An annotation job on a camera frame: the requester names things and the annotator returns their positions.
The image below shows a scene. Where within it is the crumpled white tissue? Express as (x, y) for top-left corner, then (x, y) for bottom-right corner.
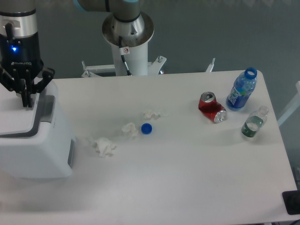
(86, 137), (117, 158)
(121, 122), (139, 138)
(142, 109), (170, 120)

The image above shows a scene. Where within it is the crushed red soda can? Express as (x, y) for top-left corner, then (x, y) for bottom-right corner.
(198, 91), (227, 124)

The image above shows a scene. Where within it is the white trash can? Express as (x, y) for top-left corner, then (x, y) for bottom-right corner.
(0, 82), (75, 179)

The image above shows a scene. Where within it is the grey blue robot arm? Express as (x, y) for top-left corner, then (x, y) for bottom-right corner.
(0, 0), (55, 108)

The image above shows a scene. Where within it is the black device at edge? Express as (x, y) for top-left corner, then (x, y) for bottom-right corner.
(282, 190), (300, 215)

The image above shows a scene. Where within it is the blue plastic bottle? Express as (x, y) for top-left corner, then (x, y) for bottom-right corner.
(226, 67), (257, 111)

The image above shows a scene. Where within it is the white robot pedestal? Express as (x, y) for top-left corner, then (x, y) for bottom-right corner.
(81, 12), (216, 78)

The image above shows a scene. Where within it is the crumpled white tissue lower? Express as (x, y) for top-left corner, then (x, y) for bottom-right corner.
(86, 137), (117, 158)

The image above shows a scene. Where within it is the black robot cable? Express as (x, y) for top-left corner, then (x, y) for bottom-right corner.
(118, 35), (134, 77)

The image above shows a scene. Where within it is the crumpled white tissue middle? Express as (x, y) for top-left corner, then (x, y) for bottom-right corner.
(121, 122), (139, 138)

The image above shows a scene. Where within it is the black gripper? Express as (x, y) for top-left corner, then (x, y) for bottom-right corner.
(0, 33), (55, 108)

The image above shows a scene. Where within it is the crumpled white tissue upper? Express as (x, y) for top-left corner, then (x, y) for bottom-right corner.
(142, 109), (170, 120)

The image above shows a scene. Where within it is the clear green label bottle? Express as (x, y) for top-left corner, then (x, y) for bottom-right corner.
(241, 105), (269, 138)

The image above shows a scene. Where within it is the white frame at right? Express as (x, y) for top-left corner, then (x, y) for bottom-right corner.
(277, 81), (300, 127)

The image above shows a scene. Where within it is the blue bottle cap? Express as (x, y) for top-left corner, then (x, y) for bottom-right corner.
(141, 123), (152, 135)

